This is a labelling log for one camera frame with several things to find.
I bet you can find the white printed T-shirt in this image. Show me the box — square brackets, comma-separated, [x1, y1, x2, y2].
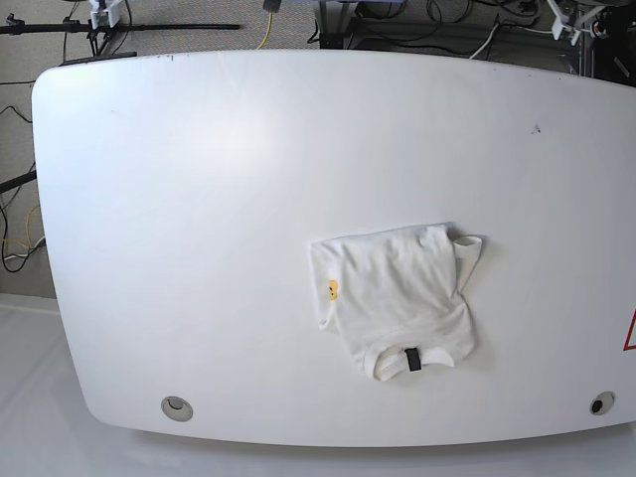
[308, 225, 483, 382]

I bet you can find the black shirt label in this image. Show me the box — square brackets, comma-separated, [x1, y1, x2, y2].
[404, 348, 422, 372]

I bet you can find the left table grommet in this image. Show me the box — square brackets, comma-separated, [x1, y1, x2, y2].
[161, 397, 194, 422]

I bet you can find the table grommet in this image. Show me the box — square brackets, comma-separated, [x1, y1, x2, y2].
[161, 397, 194, 422]
[589, 391, 615, 415]

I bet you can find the black tripod stand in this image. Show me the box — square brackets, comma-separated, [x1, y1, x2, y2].
[1, 14, 241, 57]

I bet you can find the red warning sticker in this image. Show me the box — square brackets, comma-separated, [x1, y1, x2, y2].
[623, 311, 636, 351]

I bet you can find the right table grommet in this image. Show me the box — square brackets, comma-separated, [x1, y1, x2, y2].
[589, 391, 615, 415]

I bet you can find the yellow cable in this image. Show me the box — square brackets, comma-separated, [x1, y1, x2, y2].
[255, 0, 280, 51]

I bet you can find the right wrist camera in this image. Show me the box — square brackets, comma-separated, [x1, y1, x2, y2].
[88, 0, 121, 30]

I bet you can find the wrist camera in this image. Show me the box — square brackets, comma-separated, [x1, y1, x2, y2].
[546, 0, 581, 46]
[88, 0, 121, 30]

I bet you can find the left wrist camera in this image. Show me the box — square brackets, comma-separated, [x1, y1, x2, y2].
[546, 0, 581, 46]

